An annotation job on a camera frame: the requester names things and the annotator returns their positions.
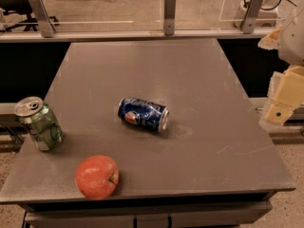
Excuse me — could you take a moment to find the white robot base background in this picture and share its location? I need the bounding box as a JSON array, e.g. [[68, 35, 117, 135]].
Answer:
[[234, 0, 282, 28]]

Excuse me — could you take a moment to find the right metal bracket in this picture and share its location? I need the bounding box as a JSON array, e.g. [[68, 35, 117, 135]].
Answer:
[[240, 0, 264, 34]]

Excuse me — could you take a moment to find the grey table drawer frame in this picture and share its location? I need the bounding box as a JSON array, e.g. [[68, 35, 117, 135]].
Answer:
[[23, 193, 273, 228]]

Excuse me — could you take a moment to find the black office chair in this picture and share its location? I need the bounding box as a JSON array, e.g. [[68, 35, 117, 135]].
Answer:
[[0, 0, 59, 31]]

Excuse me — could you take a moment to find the middle metal bracket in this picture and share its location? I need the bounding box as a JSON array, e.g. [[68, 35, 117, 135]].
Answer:
[[163, 0, 176, 36]]

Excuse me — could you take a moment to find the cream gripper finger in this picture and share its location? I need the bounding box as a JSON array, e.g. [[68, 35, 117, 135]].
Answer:
[[259, 65, 304, 126], [257, 27, 281, 50]]

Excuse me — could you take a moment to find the red apple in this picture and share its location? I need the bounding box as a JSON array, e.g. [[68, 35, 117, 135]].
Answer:
[[75, 155, 119, 200]]

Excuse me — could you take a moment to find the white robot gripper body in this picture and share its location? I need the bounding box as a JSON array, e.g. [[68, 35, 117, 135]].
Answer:
[[278, 7, 304, 66]]

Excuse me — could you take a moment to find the blue Pepsi can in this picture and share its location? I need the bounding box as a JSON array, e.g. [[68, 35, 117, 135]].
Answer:
[[118, 97, 169, 133]]

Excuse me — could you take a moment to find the green soda can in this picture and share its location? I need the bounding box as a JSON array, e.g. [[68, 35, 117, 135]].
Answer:
[[14, 96, 63, 151]]

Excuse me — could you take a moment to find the metal bracket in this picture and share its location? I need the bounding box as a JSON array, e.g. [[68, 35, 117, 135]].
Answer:
[[240, 0, 264, 34], [163, 0, 176, 36], [28, 0, 55, 38]]

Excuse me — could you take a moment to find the left metal bracket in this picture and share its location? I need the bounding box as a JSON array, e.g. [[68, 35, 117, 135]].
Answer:
[[28, 0, 55, 38]]

